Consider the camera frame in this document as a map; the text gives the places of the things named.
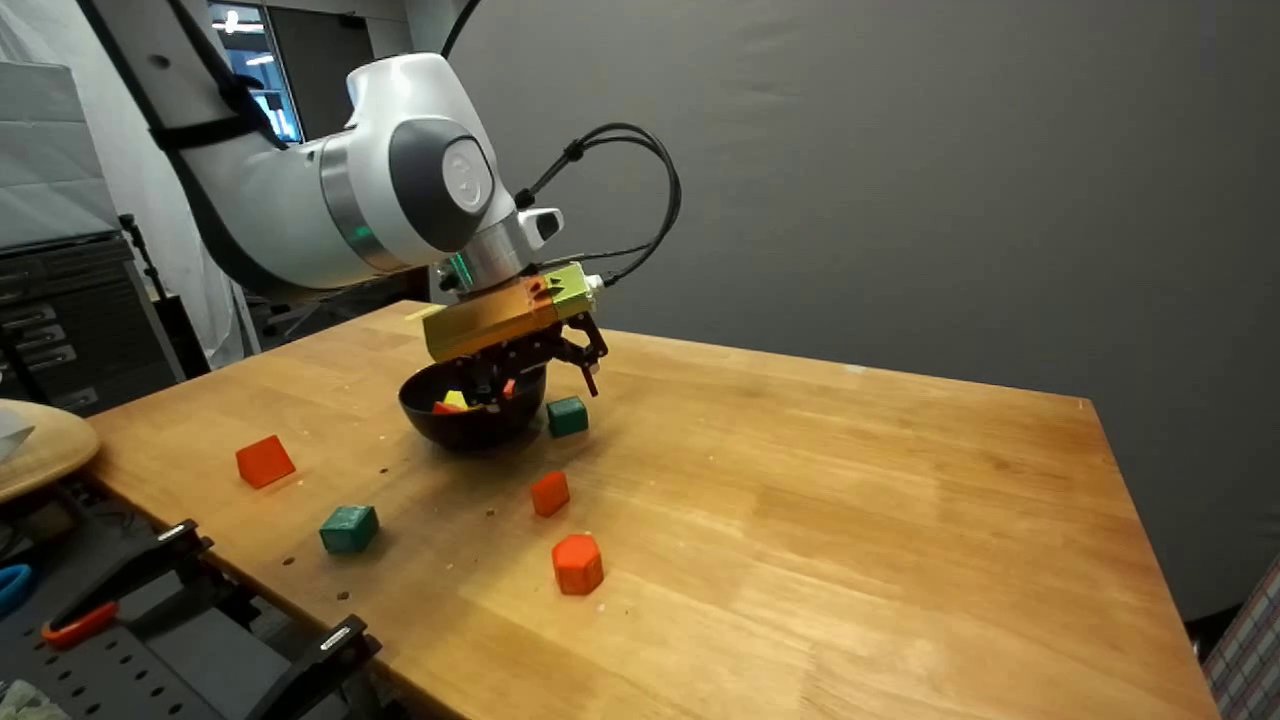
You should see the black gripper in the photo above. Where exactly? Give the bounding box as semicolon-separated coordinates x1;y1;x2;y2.
465;325;608;398

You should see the yellow block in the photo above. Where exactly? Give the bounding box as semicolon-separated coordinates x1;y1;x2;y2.
439;388;469;413

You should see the yellow wrist camera box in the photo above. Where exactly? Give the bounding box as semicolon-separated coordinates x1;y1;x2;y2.
424;263;604;362

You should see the small orange cube block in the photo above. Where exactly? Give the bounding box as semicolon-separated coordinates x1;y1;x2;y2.
530;472;574;516

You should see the black clamp with orange handle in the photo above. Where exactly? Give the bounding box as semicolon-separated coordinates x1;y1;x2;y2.
36;519;216;651

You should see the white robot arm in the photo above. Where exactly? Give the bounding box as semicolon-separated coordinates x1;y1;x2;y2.
77;0;608;394

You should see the teal cube block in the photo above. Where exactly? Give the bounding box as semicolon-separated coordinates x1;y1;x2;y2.
321;506;381;555

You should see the black perforated side table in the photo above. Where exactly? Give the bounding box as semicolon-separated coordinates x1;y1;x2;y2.
0;484;408;720

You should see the blue ring object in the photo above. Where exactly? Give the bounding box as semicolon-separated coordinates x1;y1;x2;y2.
0;566;36;616

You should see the round wooden board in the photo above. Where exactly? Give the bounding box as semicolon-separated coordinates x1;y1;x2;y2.
0;401;102;502

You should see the black bowl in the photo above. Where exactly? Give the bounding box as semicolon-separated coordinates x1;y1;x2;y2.
401;363;546;451

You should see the grey backdrop screen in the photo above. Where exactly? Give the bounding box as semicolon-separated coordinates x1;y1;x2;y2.
451;0;1280;616

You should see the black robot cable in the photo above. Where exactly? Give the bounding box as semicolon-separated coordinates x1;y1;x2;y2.
518;121;683;294

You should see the black clamp front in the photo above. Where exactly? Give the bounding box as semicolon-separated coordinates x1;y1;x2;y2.
248;616;381;720

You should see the black equipment cabinet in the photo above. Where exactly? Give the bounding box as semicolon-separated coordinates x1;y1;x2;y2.
0;238;181;417

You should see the red block behind bowl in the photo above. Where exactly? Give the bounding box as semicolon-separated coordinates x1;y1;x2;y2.
554;535;604;595

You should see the orange wedge block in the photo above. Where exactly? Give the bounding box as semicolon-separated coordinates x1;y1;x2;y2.
236;437;296;490

